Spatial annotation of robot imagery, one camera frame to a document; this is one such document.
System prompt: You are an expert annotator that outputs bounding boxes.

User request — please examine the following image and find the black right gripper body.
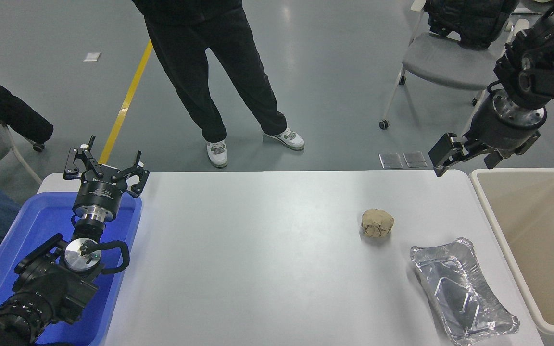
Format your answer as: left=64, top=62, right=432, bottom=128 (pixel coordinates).
left=464, top=99, right=545, bottom=170

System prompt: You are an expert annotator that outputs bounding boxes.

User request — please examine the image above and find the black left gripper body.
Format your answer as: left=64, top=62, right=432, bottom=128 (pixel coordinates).
left=74, top=165, right=131, bottom=215

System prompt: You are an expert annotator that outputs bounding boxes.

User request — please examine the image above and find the silver foil tray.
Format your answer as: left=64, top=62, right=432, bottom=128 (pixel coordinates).
left=410, top=237, right=520, bottom=346

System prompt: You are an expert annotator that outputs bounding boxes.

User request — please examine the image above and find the square metal floor plate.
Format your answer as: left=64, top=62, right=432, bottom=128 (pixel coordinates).
left=379, top=153, right=403, bottom=170
left=403, top=151, right=428, bottom=169

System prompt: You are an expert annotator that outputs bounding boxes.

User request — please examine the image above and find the standing person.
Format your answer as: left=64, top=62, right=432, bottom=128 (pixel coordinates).
left=132, top=0, right=305, bottom=169

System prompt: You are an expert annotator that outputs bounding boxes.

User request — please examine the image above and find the large pale plastic bin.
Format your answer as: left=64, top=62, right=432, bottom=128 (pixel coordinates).
left=469, top=168, right=554, bottom=346

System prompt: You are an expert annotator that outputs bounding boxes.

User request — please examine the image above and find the crumpled tan paper ball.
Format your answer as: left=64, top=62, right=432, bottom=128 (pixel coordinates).
left=361, top=208, right=395, bottom=239

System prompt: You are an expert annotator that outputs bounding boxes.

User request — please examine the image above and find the blue plastic tray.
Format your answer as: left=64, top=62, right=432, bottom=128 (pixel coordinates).
left=0, top=191, right=143, bottom=346

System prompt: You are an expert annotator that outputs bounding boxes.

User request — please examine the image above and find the black jacket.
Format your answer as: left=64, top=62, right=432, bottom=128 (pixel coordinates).
left=424, top=0, right=520, bottom=49

